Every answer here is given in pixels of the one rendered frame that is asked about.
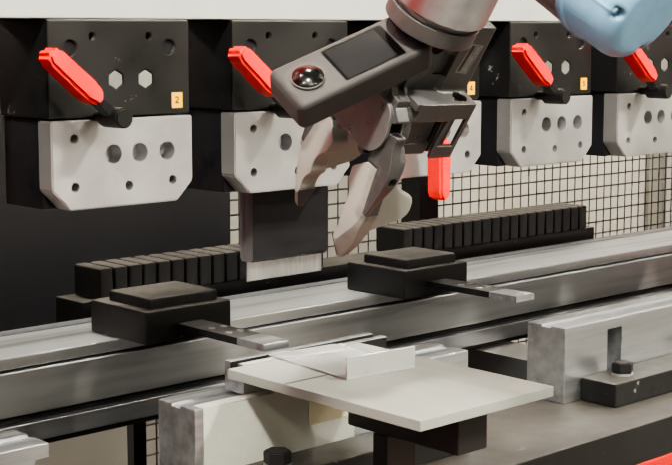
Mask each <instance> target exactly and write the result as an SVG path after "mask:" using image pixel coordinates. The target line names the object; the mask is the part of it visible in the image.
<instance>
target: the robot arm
mask: <svg viewBox="0 0 672 465"><path fill-rule="evenodd" d="M536 1H537V2H538V3H539V4H540V5H542V6H543V7H544V8H545V9H546V10H548V11H549V12H550V13H551V14H552V15H554V16H555V17H556V18H557V19H558V20H560V22H561V23H562V25H563V26H564V27H565V28H566V29H567V30H568V31H569V32H570V33H571V34H573V35H574V36H575V37H577V38H579V39H581V40H584V41H587V42H588V43H589V44H591V45H592V46H593V47H595V48H596V49H597V50H599V51H600V52H601V53H603V54H605V55H607V56H611V57H625V56H629V55H632V54H633V53H634V52H635V51H636V50H637V49H638V48H640V49H641V48H645V47H646V46H648V45H649V44H650V43H652V42H653V41H654V40H655V39H656V38H657V37H658V36H659V35H660V34H661V33H662V32H663V31H664V30H665V28H666V27H672V0H536ZM497 2H498V0H388V1H387V3H386V6H385V9H386V13H387V15H388V16H389V17H388V18H386V19H384V20H382V21H379V22H377V23H375V24H373V25H371V26H369V27H366V28H364V29H362V30H360V31H358V32H355V33H353V34H351V35H349V36H347V37H345V38H342V39H340V40H338V41H336V42H334V43H332V44H329V45H327V46H325V47H323V48H321V49H319V50H316V51H314V52H312V53H310V54H308V55H305V56H303V57H301V58H299V59H297V60H295V61H292V62H290V63H288V64H286V65H284V66H282V67H279V68H277V69H275V70H273V71H272V73H271V75H270V84H271V94H272V95H273V97H274V98H275V99H276V100H277V101H278V102H279V103H280V105H281V106H282V107H283V108H284V109H285V110H286V111H287V113H288V114H289V115H290V116H291V117H292V118H293V119H294V121H295V122H296V123H297V124H298V125H299V126H300V127H302V128H304V131H303V134H302V137H301V139H302V141H303V143H302V146H301V149H300V153H299V157H298V164H297V174H296V183H295V203H296V204H297V205H298V206H303V205H304V204H305V202H306V201H307V199H308V198H309V197H310V195H311V194H312V193H313V191H314V190H315V189H314V187H315V184H316V181H317V179H318V177H319V176H320V175H321V174H322V173H324V172H325V171H326V169H327V168H331V167H334V166H337V165H340V164H343V163H347V162H350V161H352V160H354V159H356V158H357V157H359V156H360V155H361V154H365V153H371V155H370V157H369V158H368V161H369V162H364V163H360V164H356V165H353V166H352V169H351V172H350V176H349V194H348V198H347V201H346V203H345V205H344V206H343V207H342V208H341V212H340V221H339V224H338V226H337V228H336V229H335V231H333V232H332V238H333V242H334V247H335V252H336V255H337V256H339V257H343V256H346V255H347V254H348V253H350V252H351V251H352V250H354V249H355V248H356V247H357V246H358V245H359V244H360V243H361V241H362V240H363V238H364V237H365V236H366V235H367V234H368V232H369V231H370V230H372V229H375V228H378V227H380V226H383V225H386V224H389V223H391V222H394V221H397V220H399V219H402V218H403V217H404V216H405V215H406V214H407V213H408V212H409V210H410V208H411V204H412V198H411V196H410V195H409V194H408V193H406V192H405V191H403V190H401V189H400V188H399V187H398V181H399V180H400V178H401V176H402V174H403V171H404V168H405V164H406V156H405V154H422V153H424V151H429V152H428V154H427V157H428V158H443V157H450V156H451V154H452V152H453V150H454V148H455V146H456V144H457V142H458V140H459V138H460V136H461V134H462V132H463V131H464V129H465V127H466V125H467V123H468V121H469V119H470V117H471V115H472V113H473V111H474V109H475V107H476V105H477V104H476V103H475V102H474V101H473V100H472V99H471V98H470V97H469V96H468V95H467V94H466V87H467V85H468V83H469V81H470V80H471V78H472V76H473V74H474V72H475V70H476V68H477V66H478V64H479V62H480V60H481V58H482V56H483V54H484V52H485V50H486V48H487V46H488V44H489V42H490V40H491V38H492V36H493V34H494V32H495V30H496V27H495V26H494V25H493V24H492V23H491V22H489V21H488V20H489V18H490V16H491V14H492V12H493V10H494V8H495V6H496V4H497ZM460 99H461V100H463V101H464V102H462V101H461V100H460ZM458 119H463V120H462V122H461V124H460V126H459V128H458V129H457V131H456V133H455V135H454V137H453V139H452V141H451V143H450V144H443V142H444V140H445V138H446V136H447V134H448V133H449V131H450V129H451V127H452V125H453V123H454V121H455V120H458Z"/></svg>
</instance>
